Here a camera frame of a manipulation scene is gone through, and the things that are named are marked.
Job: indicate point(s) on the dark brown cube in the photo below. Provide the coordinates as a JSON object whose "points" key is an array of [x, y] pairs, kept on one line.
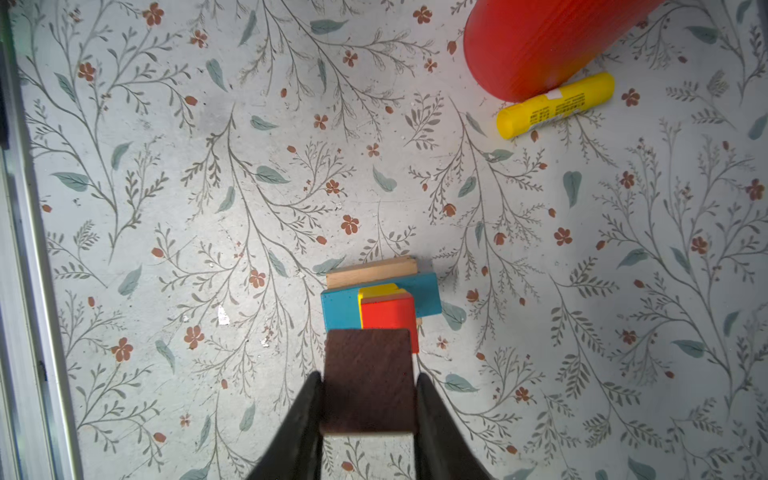
{"points": [[369, 383]]}

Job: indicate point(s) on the wood block plank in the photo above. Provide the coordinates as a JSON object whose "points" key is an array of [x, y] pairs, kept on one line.
{"points": [[371, 272]]}

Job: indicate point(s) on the red cube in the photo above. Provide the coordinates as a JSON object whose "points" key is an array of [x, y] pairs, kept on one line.
{"points": [[409, 323]]}

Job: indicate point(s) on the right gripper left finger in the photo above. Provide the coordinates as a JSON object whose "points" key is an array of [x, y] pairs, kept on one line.
{"points": [[296, 450]]}

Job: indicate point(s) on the teal block plank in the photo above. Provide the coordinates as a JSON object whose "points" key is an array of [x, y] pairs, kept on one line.
{"points": [[341, 309]]}

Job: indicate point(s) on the red pencil cup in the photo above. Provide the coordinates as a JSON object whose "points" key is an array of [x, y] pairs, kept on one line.
{"points": [[516, 50]]}

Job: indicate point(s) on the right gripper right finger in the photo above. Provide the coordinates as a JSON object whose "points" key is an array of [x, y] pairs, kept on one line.
{"points": [[440, 450]]}

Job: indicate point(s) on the yellow letter cube small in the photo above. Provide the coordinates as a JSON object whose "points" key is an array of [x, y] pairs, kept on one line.
{"points": [[375, 294]]}

